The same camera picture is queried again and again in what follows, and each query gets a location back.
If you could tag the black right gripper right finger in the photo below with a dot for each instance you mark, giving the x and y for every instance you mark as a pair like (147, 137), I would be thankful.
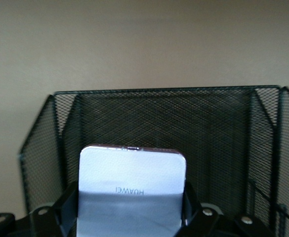
(203, 222)

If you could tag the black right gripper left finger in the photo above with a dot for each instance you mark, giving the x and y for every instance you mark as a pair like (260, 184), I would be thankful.
(50, 219)

